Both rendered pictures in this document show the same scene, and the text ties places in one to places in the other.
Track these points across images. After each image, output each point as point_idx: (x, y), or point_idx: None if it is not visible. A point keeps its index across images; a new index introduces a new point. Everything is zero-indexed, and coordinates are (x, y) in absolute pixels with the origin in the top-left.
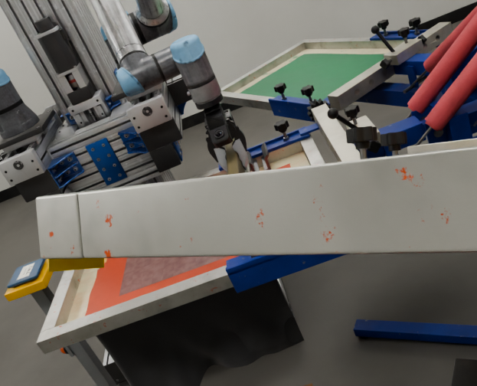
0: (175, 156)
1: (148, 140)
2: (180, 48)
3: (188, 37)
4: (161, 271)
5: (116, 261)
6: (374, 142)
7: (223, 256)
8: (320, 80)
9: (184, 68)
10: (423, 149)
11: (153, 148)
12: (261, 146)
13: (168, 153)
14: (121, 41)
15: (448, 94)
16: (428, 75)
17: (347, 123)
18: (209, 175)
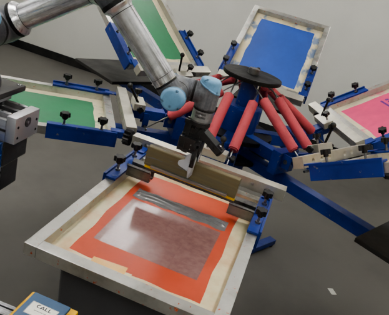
0: (15, 172)
1: (5, 153)
2: (220, 85)
3: (213, 77)
4: (194, 255)
5: (138, 264)
6: (235, 157)
7: (217, 233)
8: (47, 112)
9: (215, 99)
10: (306, 157)
11: (5, 163)
12: (133, 160)
13: (12, 169)
14: (168, 65)
15: (240, 134)
16: (157, 120)
17: (223, 145)
18: (110, 185)
